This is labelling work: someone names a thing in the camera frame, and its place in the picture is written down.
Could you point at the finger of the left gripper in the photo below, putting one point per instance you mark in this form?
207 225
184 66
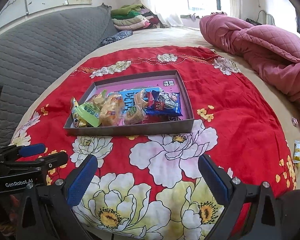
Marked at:
13 152
14 176

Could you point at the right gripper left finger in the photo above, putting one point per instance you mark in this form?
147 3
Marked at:
46 211

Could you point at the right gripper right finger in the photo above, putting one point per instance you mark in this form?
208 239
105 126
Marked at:
263 219

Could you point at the yellow bread snack pack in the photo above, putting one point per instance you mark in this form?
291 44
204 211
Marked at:
78 121

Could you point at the green milk candy pack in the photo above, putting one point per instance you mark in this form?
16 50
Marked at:
91 109

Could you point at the rice cracker snack pack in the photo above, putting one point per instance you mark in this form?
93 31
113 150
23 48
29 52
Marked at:
112 110

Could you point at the green round cake pack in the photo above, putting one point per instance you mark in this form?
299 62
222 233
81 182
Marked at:
134 115

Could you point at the orange wafer biscuit pack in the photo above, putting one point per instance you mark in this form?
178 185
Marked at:
139 99

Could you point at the blue Oreo cookie pack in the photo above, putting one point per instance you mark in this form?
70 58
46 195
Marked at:
165 103

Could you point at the red wafer snack bar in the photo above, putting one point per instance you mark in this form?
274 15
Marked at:
150 99

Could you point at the Snickers chocolate bar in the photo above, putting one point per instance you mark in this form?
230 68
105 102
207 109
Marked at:
172 117

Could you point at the small yellow snack packet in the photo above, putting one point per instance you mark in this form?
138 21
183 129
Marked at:
296 152

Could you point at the beige bed sheet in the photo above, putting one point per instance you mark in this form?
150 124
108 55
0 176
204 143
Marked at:
182 37

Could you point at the red floral cloth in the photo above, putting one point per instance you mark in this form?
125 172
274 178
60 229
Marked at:
149 186

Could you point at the dark patterned pillow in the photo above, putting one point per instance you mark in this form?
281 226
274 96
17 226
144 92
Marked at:
117 37

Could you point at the pink quilted blanket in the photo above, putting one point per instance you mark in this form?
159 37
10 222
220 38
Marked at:
272 52

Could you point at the folded clothes stack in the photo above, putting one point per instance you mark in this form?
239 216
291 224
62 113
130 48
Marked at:
135 17

